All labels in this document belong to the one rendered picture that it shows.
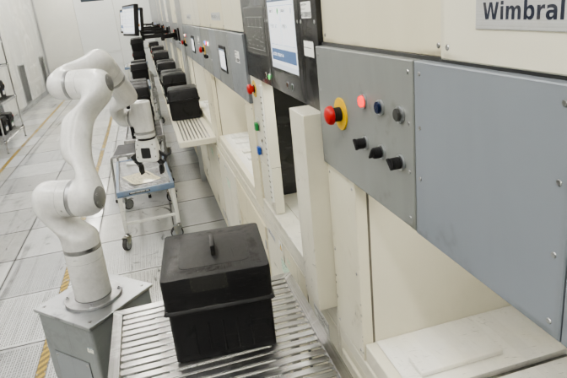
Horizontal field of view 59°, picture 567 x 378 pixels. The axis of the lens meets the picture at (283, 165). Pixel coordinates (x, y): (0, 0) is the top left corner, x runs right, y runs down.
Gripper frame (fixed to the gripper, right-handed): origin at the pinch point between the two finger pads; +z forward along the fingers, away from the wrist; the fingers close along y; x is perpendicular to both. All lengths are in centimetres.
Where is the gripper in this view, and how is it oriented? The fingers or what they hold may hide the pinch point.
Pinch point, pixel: (152, 171)
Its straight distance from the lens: 230.0
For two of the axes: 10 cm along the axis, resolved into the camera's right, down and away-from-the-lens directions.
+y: 9.8, -0.4, -1.9
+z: 0.9, 9.5, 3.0
